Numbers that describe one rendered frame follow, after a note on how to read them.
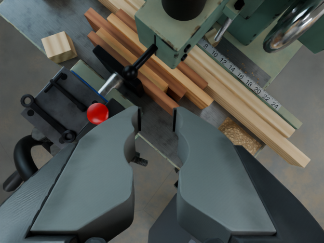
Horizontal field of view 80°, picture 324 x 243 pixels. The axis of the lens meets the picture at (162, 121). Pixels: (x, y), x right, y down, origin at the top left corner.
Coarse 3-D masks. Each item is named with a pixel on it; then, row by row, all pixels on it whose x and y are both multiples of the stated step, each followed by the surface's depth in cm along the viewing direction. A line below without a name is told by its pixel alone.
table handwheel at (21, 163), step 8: (16, 144) 39; (24, 144) 39; (32, 144) 42; (40, 144) 48; (48, 144) 48; (16, 152) 36; (24, 152) 37; (16, 160) 35; (24, 160) 35; (32, 160) 36; (16, 168) 35; (24, 168) 34; (32, 168) 34; (24, 176) 33
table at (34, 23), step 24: (24, 0) 40; (48, 0) 40; (72, 0) 40; (96, 0) 40; (24, 24) 40; (48, 24) 40; (72, 24) 40; (144, 96) 39; (144, 120) 39; (168, 120) 39; (216, 120) 40; (168, 144) 39; (264, 144) 40
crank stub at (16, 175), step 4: (16, 172) 37; (12, 176) 37; (16, 176) 37; (20, 176) 37; (8, 180) 37; (12, 180) 37; (16, 180) 37; (20, 180) 37; (4, 184) 37; (8, 184) 36; (12, 184) 37; (16, 184) 37; (4, 188) 36; (8, 188) 37; (12, 188) 37; (16, 188) 38
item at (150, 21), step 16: (160, 0) 23; (208, 0) 23; (224, 0) 24; (144, 16) 23; (160, 16) 23; (208, 16) 23; (144, 32) 25; (160, 32) 23; (176, 32) 23; (192, 32) 23; (160, 48) 26; (176, 48) 23; (176, 64) 28
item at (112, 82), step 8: (96, 48) 30; (96, 56) 32; (104, 56) 30; (112, 56) 30; (104, 64) 33; (112, 64) 30; (120, 64) 30; (112, 72) 35; (120, 72) 30; (112, 80) 33; (120, 80) 33; (136, 80) 30; (104, 88) 33; (136, 88) 31; (104, 96) 33
